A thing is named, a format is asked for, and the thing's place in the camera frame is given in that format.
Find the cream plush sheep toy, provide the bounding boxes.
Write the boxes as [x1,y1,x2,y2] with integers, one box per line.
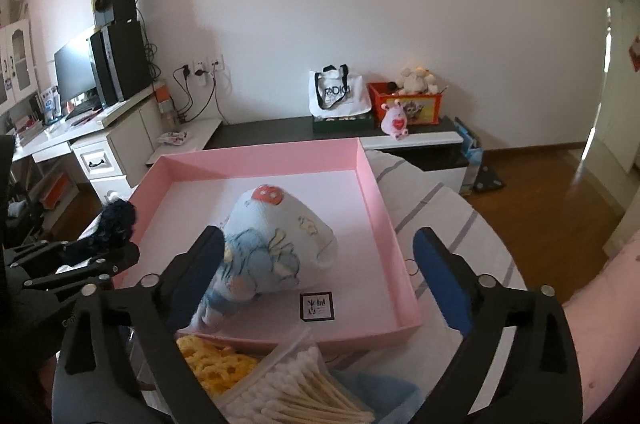
[390,66,439,96]

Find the white tote bag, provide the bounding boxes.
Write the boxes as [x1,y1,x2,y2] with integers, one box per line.
[309,64,372,117]

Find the pink cardboard box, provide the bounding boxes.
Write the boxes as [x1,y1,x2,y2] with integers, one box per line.
[107,137,423,352]

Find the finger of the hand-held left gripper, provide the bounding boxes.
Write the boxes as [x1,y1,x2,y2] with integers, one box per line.
[4,240,103,267]
[20,245,142,292]

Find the white wall outlets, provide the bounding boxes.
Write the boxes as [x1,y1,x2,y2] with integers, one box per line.
[192,56,226,78]

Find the black speaker box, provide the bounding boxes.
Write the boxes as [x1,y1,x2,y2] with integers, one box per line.
[91,0,139,27]

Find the red storage box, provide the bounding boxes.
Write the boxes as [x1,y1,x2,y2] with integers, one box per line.
[367,81,447,127]

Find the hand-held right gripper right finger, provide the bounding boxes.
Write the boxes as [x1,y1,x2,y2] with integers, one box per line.
[413,227,583,424]

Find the pink plush toy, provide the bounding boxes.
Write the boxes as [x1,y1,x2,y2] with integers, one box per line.
[381,100,410,140]

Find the white glass door cabinet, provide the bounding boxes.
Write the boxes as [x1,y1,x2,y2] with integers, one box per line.
[0,18,39,115]

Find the cartoon printed light blue cloth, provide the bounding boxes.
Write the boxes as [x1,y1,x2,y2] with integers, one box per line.
[190,185,340,332]

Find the white desk with drawers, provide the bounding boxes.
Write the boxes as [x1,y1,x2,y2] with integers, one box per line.
[10,78,168,225]

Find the black computer tower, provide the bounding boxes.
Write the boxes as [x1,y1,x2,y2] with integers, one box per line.
[87,21,154,107]

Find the dark blue fluffy cloth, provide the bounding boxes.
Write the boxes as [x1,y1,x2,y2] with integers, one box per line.
[95,199,139,252]

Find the plain light blue cloth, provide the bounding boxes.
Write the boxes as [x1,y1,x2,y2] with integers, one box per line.
[327,368,422,424]

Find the person's leg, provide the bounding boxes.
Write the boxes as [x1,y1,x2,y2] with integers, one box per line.
[562,241,640,424]

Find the low black white cabinet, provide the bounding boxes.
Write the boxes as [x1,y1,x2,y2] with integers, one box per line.
[145,116,482,195]

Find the black computer monitor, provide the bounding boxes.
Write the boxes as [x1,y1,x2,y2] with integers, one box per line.
[54,28,101,105]

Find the black power cables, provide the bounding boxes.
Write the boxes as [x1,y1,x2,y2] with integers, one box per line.
[172,62,232,125]

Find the bottle with orange label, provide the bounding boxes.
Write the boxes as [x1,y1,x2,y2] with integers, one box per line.
[154,86,177,127]

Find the yellow crocheted cloth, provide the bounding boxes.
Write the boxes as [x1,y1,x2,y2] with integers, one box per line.
[175,335,261,397]

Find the bag of cotton swabs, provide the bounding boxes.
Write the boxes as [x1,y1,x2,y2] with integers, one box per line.
[212,329,376,424]

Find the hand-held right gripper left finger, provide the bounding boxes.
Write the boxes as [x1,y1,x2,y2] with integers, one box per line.
[61,226,227,424]

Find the black office chair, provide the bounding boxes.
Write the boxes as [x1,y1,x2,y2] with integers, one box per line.
[6,181,52,245]

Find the black floor stand base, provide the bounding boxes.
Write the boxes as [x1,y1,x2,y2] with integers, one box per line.
[472,166,507,193]

